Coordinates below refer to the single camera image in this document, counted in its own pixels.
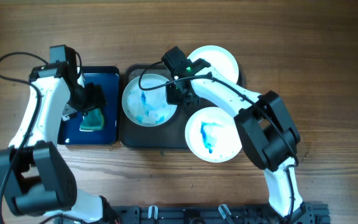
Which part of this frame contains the large dark serving tray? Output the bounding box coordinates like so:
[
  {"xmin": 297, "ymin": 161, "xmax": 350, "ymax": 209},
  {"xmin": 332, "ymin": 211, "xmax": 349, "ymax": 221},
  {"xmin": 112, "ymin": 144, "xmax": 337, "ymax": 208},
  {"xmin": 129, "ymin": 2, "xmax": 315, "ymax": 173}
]
[{"xmin": 119, "ymin": 64, "xmax": 247, "ymax": 150}]

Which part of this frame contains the right black cable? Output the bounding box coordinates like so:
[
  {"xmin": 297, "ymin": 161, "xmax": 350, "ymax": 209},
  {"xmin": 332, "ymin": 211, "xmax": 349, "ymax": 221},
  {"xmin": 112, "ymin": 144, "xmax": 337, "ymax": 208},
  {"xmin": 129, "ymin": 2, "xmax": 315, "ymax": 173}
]
[{"xmin": 138, "ymin": 60, "xmax": 301, "ymax": 218}]

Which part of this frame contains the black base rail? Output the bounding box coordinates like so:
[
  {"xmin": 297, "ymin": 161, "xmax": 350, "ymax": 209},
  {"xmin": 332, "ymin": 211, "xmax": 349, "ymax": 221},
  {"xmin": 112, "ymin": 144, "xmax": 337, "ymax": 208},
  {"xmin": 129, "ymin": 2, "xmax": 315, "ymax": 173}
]
[{"xmin": 112, "ymin": 203, "xmax": 331, "ymax": 224}]

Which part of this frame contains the white plate top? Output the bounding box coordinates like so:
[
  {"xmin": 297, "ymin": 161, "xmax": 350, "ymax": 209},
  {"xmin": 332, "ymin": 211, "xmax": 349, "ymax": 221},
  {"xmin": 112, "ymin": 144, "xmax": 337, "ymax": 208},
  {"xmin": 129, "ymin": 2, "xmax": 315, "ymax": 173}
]
[{"xmin": 188, "ymin": 45, "xmax": 239, "ymax": 83}]

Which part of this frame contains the black cable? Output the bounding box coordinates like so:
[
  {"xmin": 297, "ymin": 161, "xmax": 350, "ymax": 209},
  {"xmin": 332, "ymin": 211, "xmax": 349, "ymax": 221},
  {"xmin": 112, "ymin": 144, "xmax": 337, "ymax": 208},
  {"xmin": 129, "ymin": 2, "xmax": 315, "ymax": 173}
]
[
  {"xmin": 0, "ymin": 51, "xmax": 83, "ymax": 224},
  {"xmin": 138, "ymin": 60, "xmax": 301, "ymax": 218}
]

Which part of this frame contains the left black cable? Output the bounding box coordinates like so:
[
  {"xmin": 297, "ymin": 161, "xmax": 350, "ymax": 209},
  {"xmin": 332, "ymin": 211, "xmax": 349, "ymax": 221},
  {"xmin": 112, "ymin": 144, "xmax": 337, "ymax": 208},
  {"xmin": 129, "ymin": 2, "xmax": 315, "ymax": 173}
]
[{"xmin": 0, "ymin": 51, "xmax": 83, "ymax": 224}]

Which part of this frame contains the white plate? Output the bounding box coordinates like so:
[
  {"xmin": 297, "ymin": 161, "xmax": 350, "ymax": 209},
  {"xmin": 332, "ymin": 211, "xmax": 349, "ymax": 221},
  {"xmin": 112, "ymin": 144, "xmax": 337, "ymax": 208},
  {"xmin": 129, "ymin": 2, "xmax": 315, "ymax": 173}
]
[
  {"xmin": 122, "ymin": 77, "xmax": 177, "ymax": 127},
  {"xmin": 185, "ymin": 107, "xmax": 242, "ymax": 163},
  {"xmin": 188, "ymin": 45, "xmax": 239, "ymax": 83}
]

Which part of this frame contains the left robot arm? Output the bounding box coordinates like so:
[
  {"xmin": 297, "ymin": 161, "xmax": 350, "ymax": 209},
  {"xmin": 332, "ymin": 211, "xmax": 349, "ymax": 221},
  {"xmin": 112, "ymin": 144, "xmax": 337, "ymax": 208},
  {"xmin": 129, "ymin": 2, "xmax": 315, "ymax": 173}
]
[{"xmin": 0, "ymin": 45, "xmax": 121, "ymax": 223}]

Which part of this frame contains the white plate bottom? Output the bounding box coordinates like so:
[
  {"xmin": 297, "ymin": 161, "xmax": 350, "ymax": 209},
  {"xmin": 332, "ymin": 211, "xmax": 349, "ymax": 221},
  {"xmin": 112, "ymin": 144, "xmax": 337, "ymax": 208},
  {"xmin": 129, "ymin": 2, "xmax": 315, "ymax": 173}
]
[{"xmin": 185, "ymin": 107, "xmax": 242, "ymax": 163}]

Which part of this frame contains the small blue tray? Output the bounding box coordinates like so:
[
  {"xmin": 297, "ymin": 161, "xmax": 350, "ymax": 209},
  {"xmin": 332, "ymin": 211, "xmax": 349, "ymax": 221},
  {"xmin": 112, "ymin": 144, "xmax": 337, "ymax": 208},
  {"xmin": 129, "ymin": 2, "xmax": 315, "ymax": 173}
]
[{"xmin": 57, "ymin": 66, "xmax": 120, "ymax": 145}]

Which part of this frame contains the green yellow sponge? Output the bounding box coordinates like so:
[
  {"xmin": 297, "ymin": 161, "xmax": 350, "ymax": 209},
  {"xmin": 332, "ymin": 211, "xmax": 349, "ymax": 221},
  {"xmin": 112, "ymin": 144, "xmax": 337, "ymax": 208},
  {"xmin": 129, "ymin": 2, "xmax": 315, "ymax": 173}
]
[{"xmin": 80, "ymin": 108, "xmax": 104, "ymax": 132}]

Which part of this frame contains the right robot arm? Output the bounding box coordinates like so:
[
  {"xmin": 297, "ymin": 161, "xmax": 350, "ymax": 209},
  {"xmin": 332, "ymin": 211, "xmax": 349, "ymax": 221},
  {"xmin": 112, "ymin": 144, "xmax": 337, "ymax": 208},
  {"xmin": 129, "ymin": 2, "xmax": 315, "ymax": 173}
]
[{"xmin": 161, "ymin": 47, "xmax": 303, "ymax": 222}]

